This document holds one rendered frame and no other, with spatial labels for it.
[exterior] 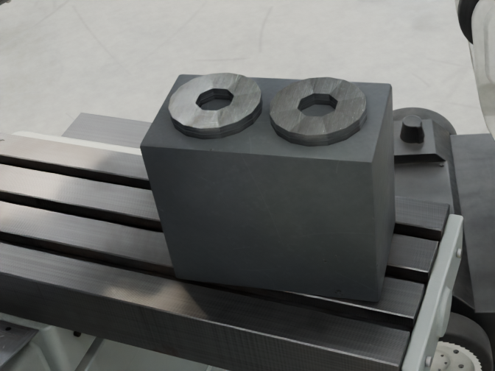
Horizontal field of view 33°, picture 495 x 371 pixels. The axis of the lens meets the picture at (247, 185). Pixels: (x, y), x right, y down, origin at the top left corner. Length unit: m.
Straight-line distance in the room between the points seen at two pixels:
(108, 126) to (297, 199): 0.77
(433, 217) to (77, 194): 0.43
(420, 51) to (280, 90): 2.20
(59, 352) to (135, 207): 0.20
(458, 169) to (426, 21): 1.58
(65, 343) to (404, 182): 0.76
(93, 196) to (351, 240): 0.37
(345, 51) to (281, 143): 2.29
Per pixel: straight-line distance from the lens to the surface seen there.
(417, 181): 1.59
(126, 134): 1.48
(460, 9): 1.23
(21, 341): 1.01
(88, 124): 1.53
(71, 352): 1.08
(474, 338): 1.37
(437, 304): 0.88
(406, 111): 1.74
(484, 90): 1.29
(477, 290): 1.44
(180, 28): 3.32
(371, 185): 0.75
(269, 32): 3.20
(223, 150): 0.77
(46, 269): 0.98
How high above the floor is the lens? 1.65
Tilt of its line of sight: 41 degrees down
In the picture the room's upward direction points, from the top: 10 degrees counter-clockwise
